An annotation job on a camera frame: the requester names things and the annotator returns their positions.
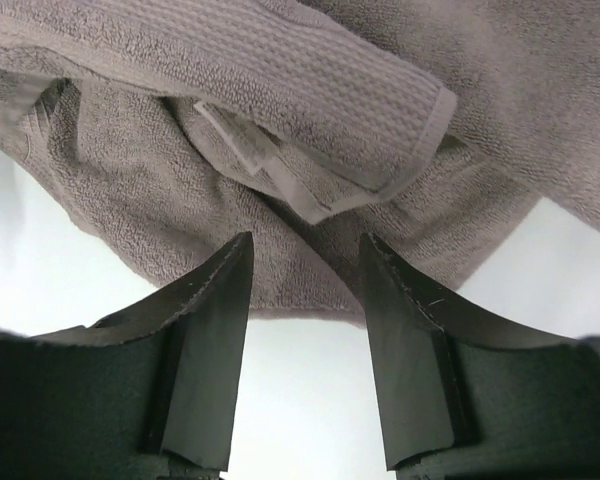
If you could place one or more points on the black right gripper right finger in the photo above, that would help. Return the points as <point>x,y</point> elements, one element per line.
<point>463,390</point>

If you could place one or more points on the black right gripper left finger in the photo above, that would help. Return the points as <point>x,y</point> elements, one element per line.
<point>151,388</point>

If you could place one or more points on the grey terry towel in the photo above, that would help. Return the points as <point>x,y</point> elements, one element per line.
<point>164,128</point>

